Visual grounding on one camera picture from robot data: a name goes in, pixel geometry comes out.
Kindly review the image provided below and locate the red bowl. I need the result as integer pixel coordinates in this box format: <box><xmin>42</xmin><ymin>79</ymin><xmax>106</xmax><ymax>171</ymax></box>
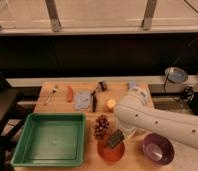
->
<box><xmin>97</xmin><ymin>138</ymin><xmax>125</xmax><ymax>163</ymax></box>

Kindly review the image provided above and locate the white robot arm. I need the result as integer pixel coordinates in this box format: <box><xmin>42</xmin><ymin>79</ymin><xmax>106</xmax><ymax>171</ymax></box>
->
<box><xmin>114</xmin><ymin>87</ymin><xmax>198</xmax><ymax>149</ymax></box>

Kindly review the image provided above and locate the metal bowl on counter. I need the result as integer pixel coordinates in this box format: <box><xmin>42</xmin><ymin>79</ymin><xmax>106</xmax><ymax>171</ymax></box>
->
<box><xmin>165</xmin><ymin>67</ymin><xmax>188</xmax><ymax>84</ymax></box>

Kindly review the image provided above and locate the purple bowl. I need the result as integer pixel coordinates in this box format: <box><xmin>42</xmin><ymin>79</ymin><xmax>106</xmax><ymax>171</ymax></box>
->
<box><xmin>142</xmin><ymin>133</ymin><xmax>175</xmax><ymax>165</ymax></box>

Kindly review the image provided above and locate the black brush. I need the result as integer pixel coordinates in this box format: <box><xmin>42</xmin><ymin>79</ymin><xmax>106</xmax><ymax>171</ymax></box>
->
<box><xmin>91</xmin><ymin>81</ymin><xmax>107</xmax><ymax>112</ymax></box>

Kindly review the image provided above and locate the grey blue cloth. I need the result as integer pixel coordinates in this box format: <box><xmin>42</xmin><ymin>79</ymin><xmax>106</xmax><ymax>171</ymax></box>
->
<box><xmin>75</xmin><ymin>91</ymin><xmax>91</xmax><ymax>110</ymax></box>

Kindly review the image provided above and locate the yellow round fruit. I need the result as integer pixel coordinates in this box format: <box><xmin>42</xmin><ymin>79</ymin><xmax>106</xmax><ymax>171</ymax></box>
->
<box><xmin>106</xmin><ymin>99</ymin><xmax>116</xmax><ymax>112</ymax></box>

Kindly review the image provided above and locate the orange sausage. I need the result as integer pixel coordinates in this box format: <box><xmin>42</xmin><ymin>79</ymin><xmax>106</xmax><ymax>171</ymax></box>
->
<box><xmin>67</xmin><ymin>86</ymin><xmax>73</xmax><ymax>102</ymax></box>

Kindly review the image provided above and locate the small blue object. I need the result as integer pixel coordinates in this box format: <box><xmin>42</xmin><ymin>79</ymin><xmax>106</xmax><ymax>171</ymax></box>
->
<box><xmin>128</xmin><ymin>81</ymin><xmax>137</xmax><ymax>90</ymax></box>

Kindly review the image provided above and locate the bunch of dark grapes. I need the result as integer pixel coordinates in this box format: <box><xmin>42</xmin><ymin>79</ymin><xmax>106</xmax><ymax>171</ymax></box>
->
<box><xmin>94</xmin><ymin>115</ymin><xmax>109</xmax><ymax>140</ymax></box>

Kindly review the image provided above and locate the green plastic tray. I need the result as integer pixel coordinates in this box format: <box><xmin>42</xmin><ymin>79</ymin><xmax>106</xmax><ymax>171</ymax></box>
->
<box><xmin>11</xmin><ymin>113</ymin><xmax>86</xmax><ymax>167</ymax></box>

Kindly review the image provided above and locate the black chair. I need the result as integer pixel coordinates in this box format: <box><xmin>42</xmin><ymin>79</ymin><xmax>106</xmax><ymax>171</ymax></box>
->
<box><xmin>0</xmin><ymin>72</ymin><xmax>24</xmax><ymax>171</ymax></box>

